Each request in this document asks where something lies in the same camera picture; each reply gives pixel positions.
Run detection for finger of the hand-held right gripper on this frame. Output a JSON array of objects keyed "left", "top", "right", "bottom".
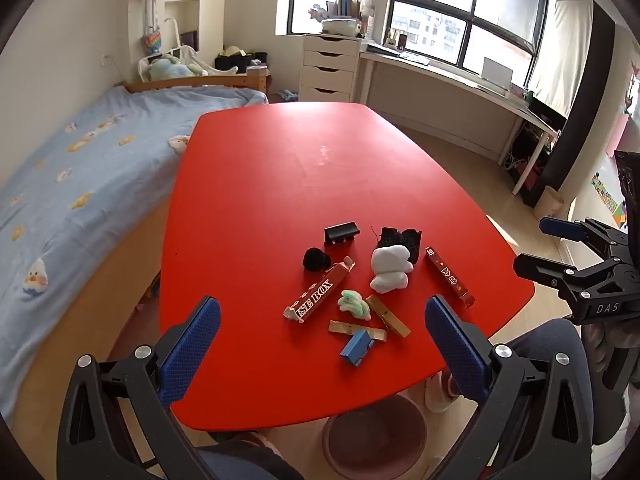
[
  {"left": 513, "top": 254, "right": 621, "bottom": 301},
  {"left": 540, "top": 216, "right": 631, "bottom": 261}
]

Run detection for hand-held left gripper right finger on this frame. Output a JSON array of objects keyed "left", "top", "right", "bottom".
[{"left": 425, "top": 294, "right": 593, "bottom": 480}]

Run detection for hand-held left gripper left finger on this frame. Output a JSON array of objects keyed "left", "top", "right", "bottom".
[{"left": 56, "top": 296, "right": 221, "bottom": 480}]

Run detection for pink trash bin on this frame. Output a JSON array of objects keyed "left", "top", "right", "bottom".
[{"left": 322, "top": 393, "right": 429, "bottom": 480}]

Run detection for black plastic holder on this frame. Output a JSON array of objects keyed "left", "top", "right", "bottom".
[{"left": 324, "top": 221, "right": 360, "bottom": 246}]

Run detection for beige cylinder bin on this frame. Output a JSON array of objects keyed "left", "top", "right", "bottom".
[{"left": 532, "top": 185, "right": 565, "bottom": 224}]

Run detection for white pink shoe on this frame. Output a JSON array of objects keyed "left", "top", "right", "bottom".
[{"left": 424, "top": 372, "right": 459, "bottom": 414}]

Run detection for wooden clothespin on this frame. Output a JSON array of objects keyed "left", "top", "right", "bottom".
[
  {"left": 328, "top": 319, "right": 389, "bottom": 344},
  {"left": 365, "top": 294, "right": 411, "bottom": 338}
]

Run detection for narrow red box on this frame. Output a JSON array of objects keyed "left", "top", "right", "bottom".
[{"left": 424, "top": 246, "right": 476, "bottom": 309}]

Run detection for blue plastic block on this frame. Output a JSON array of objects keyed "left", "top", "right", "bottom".
[{"left": 340, "top": 329, "right": 377, "bottom": 369}]

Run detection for white fluffy toy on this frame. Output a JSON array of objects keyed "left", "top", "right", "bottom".
[{"left": 370, "top": 244, "right": 414, "bottom": 295}]

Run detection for green white fluffy ball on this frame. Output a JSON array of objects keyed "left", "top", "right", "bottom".
[{"left": 336, "top": 289, "right": 372, "bottom": 320}]

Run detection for black fuzzy object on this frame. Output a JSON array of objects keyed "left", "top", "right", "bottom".
[{"left": 379, "top": 227, "right": 423, "bottom": 267}]

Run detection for black tall panel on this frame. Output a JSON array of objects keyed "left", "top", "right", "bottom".
[{"left": 544, "top": 0, "right": 617, "bottom": 197}]

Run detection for long red carton box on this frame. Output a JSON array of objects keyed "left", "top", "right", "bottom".
[{"left": 283, "top": 256, "right": 356, "bottom": 322}]

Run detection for black pom ball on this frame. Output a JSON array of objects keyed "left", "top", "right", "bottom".
[{"left": 303, "top": 247, "right": 332, "bottom": 272}]

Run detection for white curtain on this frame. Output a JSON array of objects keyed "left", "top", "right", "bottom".
[{"left": 529, "top": 0, "right": 597, "bottom": 122}]

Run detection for white board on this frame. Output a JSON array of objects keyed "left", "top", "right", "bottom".
[{"left": 480, "top": 57, "right": 515, "bottom": 85}]

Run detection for white desk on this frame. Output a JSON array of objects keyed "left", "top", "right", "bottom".
[{"left": 357, "top": 49, "right": 562, "bottom": 197}]

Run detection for black framed window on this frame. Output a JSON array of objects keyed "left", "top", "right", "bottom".
[{"left": 276, "top": 0, "right": 557, "bottom": 79}]

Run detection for white drawer unit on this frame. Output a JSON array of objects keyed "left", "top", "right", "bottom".
[{"left": 300, "top": 33, "right": 362, "bottom": 105}]

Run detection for plush toys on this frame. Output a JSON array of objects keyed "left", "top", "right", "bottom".
[{"left": 147, "top": 54, "right": 209, "bottom": 81}]

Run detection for black storage box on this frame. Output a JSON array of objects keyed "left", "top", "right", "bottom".
[{"left": 214, "top": 50, "right": 269, "bottom": 74}]

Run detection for row of books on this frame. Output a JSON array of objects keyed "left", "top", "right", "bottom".
[{"left": 320, "top": 0, "right": 376, "bottom": 37}]

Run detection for colourful wall poster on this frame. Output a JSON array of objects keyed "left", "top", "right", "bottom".
[{"left": 591, "top": 174, "right": 629, "bottom": 227}]

